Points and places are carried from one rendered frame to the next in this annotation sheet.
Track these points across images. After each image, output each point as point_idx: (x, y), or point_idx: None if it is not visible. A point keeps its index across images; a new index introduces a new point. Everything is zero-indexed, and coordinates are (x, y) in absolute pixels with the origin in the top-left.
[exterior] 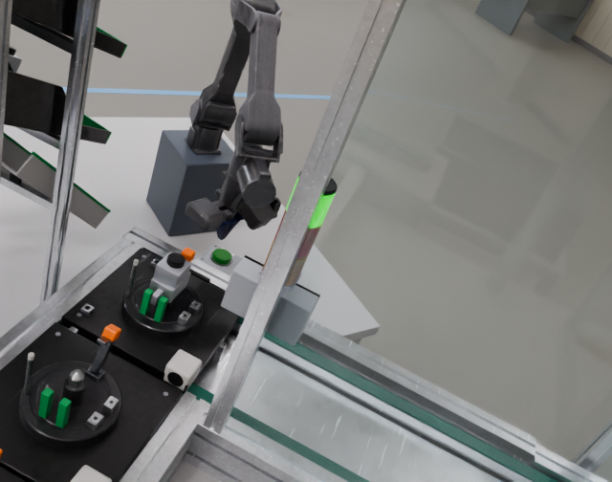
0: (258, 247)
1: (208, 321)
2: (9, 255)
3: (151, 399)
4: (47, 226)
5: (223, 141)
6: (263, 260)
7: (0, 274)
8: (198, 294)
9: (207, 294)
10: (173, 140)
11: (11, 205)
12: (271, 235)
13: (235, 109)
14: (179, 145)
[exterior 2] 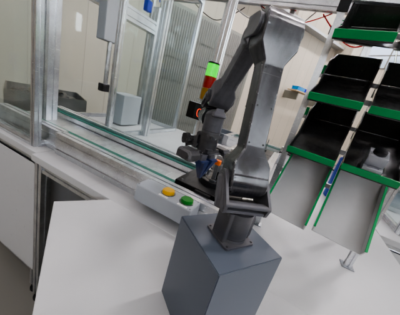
0: (124, 270)
1: (195, 176)
2: (294, 253)
3: (212, 165)
4: (295, 279)
5: (205, 249)
6: (126, 254)
7: (287, 241)
8: (200, 184)
9: (196, 184)
10: (262, 241)
11: (332, 299)
12: (98, 290)
13: (225, 159)
14: (252, 233)
